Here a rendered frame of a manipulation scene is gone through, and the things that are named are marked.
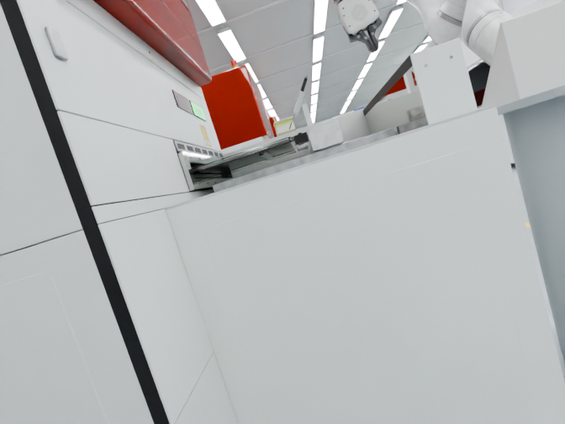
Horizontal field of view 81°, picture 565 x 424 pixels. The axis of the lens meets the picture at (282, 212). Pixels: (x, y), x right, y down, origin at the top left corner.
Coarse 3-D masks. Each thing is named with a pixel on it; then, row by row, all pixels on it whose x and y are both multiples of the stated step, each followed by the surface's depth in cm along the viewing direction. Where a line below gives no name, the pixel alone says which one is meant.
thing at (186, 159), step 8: (184, 152) 81; (184, 160) 79; (192, 160) 84; (200, 160) 91; (208, 160) 98; (216, 160) 108; (184, 168) 80; (192, 176) 81; (192, 184) 80; (200, 184) 85; (208, 184) 91
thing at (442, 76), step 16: (432, 48) 63; (448, 48) 62; (416, 64) 63; (432, 64) 63; (448, 64) 63; (464, 64) 62; (416, 80) 64; (432, 80) 63; (448, 80) 63; (464, 80) 63; (432, 96) 64; (448, 96) 63; (464, 96) 63; (432, 112) 64; (448, 112) 64; (464, 112) 63
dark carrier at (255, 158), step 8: (288, 144) 90; (272, 152) 100; (280, 152) 107; (288, 152) 117; (240, 160) 93; (248, 160) 100; (256, 160) 108; (264, 160) 117; (216, 168) 95; (224, 168) 103; (232, 168) 111
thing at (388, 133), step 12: (384, 132) 85; (348, 144) 86; (360, 144) 86; (312, 156) 87; (324, 156) 87; (264, 168) 89; (276, 168) 88; (288, 168) 88; (228, 180) 90; (240, 180) 89; (252, 180) 89
